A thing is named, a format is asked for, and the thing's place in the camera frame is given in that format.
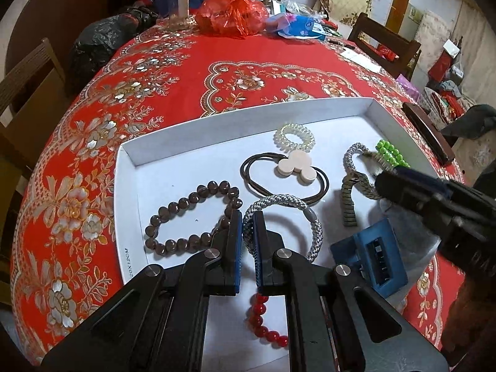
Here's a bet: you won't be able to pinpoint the red bead bracelet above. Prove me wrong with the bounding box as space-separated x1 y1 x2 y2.
244 294 289 348

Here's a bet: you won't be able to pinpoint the blue tissue packet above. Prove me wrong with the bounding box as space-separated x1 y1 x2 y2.
277 13 326 41

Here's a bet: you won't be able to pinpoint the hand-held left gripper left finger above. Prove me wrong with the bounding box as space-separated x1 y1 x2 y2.
41 210 244 372

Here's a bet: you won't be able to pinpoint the person's right forearm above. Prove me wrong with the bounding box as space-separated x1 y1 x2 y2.
442 275 496 357

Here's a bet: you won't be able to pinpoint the dark brown long case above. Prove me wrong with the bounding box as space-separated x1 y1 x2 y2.
402 102 456 164

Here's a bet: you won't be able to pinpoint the red plastic bag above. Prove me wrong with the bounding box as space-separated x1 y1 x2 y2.
195 0 270 39

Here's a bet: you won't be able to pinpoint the dark wooden chair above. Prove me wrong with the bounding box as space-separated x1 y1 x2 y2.
348 12 422 78

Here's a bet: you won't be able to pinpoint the black plastic bag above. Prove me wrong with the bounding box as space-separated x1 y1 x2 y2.
70 4 157 82

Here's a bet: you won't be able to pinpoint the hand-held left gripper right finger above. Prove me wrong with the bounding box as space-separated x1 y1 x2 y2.
252 211 450 372

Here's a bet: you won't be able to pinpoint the dark brown bead bracelet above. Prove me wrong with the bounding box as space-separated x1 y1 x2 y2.
144 180 244 258

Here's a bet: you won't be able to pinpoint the white cardboard tray box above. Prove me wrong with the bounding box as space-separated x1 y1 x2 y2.
113 98 446 372

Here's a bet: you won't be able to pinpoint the clear glass jar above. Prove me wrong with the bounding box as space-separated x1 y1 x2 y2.
167 0 191 28

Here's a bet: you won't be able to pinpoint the light wooden chair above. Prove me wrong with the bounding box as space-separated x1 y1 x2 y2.
0 38 66 307

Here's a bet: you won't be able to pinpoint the beige curtain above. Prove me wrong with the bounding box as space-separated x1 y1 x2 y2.
445 0 496 97

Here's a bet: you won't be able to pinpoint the green bead bracelet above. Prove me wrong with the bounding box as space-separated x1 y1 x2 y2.
375 139 410 169

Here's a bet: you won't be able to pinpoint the metal watch band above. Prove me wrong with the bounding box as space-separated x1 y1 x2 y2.
341 170 382 227

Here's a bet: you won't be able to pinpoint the silver braided bracelet with clasp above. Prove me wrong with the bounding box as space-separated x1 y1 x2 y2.
242 194 323 264

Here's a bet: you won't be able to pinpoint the dark jacket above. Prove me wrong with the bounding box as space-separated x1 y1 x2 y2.
440 104 496 140

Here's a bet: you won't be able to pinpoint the red floral tablecloth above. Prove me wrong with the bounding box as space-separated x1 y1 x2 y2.
10 27 466 367

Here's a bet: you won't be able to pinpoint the pearl spiral hair tie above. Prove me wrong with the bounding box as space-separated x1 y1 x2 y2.
273 123 314 152

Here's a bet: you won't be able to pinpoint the white paper sheet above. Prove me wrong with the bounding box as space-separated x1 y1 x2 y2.
338 50 382 72

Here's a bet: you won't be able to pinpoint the purple cloth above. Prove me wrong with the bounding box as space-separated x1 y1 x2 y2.
395 75 421 99

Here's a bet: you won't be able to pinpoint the yellow floral cloth cover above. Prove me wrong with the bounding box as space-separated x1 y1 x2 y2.
315 0 373 28

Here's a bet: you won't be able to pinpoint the black hair tie wooden discs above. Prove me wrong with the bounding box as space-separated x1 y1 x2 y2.
239 151 330 204

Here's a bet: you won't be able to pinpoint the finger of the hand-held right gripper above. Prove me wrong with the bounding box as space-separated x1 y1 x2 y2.
375 172 432 218
395 168 454 199

